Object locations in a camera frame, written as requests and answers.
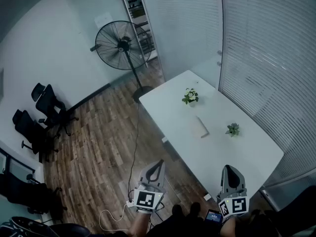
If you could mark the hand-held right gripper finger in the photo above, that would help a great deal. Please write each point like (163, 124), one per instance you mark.
(223, 180)
(242, 181)

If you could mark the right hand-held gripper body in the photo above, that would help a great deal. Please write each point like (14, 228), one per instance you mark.
(234, 205)

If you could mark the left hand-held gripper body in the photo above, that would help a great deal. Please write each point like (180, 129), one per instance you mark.
(147, 200)

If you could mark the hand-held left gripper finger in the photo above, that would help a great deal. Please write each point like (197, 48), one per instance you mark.
(143, 173)
(163, 175)

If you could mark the person's left forearm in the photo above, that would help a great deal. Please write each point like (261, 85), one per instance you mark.
(138, 225)

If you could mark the person's right forearm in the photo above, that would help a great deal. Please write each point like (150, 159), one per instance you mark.
(228, 228)

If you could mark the dark tablet with lit screen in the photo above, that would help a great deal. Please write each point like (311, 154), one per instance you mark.
(213, 216)

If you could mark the person's left shoe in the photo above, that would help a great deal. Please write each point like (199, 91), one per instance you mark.
(177, 210)

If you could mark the person's shoe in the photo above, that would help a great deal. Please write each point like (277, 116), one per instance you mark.
(195, 207)
(177, 210)

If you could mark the person's right shoe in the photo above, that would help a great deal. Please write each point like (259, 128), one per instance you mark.
(195, 207)

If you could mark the person's dark trousers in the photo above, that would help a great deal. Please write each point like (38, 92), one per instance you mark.
(182, 227)

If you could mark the small green succulent plant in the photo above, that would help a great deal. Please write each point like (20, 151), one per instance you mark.
(232, 130)

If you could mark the potted plant with white flowers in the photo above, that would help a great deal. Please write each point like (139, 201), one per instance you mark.
(190, 96)

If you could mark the black office chair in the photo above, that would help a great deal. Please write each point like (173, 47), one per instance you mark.
(27, 128)
(47, 102)
(49, 229)
(27, 194)

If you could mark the white low cabinet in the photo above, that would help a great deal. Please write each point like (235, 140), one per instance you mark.
(22, 162)

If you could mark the wide white window blind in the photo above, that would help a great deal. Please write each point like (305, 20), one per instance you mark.
(271, 58)

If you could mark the black standing fan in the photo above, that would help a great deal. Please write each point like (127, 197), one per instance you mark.
(123, 44)

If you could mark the narrow white window blind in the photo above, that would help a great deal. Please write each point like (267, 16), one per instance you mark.
(182, 26)

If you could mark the shelf with items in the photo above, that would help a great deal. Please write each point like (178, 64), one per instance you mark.
(138, 13)

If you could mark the white paper sheet on wall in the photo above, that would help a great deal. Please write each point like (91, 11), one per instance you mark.
(103, 20)

